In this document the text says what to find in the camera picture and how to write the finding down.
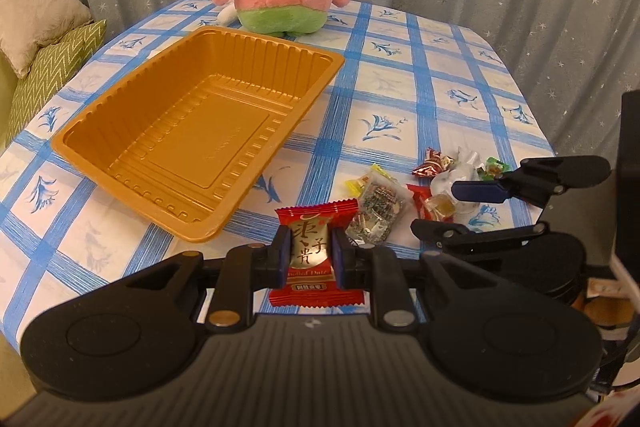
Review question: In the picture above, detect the red candy with amber window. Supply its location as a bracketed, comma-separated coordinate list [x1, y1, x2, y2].
[407, 184, 456, 222]

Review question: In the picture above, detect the green candy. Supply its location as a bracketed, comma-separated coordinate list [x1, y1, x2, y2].
[476, 157, 512, 181]

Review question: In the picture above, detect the large red date candy packet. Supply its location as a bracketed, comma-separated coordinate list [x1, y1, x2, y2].
[269, 198, 364, 308]

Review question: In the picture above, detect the grey silver snack packet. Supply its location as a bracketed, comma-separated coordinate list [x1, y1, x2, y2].
[346, 176, 410, 245]

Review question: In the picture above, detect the white silver snack packet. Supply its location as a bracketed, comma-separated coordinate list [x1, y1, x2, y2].
[430, 147, 482, 216]

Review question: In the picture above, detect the dark red foil candy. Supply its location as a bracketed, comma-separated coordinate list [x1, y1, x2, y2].
[412, 147, 456, 179]

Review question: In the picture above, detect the yellow candy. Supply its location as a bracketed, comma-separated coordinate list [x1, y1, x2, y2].
[345, 164, 395, 198]

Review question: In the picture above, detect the orange plastic tray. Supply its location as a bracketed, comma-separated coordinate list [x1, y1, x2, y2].
[51, 26, 345, 243]

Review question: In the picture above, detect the blue checked tablecloth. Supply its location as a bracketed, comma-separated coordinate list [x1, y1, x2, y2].
[1, 0, 552, 345]

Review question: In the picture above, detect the green zigzag cushion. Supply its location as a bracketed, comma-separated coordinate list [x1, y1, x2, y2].
[6, 20, 107, 142]

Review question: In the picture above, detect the green sofa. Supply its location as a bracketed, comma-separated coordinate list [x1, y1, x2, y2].
[0, 54, 20, 152]

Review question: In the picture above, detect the beige cushion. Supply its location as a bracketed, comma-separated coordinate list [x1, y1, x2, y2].
[0, 0, 91, 79]

